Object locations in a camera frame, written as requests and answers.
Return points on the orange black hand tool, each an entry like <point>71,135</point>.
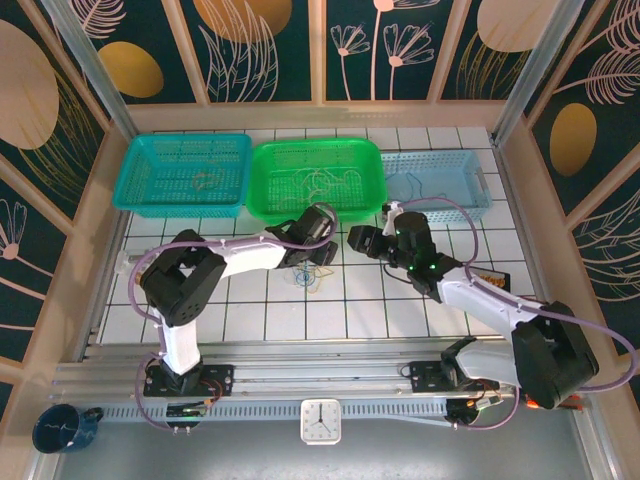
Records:
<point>531,403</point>

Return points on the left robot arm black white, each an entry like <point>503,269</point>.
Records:
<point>180,285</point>

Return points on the aluminium corner post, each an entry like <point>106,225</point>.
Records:
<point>95,75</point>
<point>540,65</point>

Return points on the light blue plastic basket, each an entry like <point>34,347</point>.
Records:
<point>450,165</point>

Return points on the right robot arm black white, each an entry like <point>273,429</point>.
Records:
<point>550,350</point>

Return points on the green plastic basket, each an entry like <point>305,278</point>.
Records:
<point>315,150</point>

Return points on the teal plastic basket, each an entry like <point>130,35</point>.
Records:
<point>165,165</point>

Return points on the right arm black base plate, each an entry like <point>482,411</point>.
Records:
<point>425,375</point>

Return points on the white square clock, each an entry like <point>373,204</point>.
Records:
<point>320,421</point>

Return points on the black orange card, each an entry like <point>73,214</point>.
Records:
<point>492,280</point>

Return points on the aluminium rail frame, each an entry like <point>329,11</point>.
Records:
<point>320,370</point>

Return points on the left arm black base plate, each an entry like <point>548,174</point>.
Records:
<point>222,375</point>

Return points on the small metal bracket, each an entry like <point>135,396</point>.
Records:
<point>127,260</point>

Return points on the small circuit board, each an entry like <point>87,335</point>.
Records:
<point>187,411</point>
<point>475,407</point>

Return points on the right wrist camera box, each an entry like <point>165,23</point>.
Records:
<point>391,215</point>

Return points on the dark blue mug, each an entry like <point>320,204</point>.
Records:
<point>57,430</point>

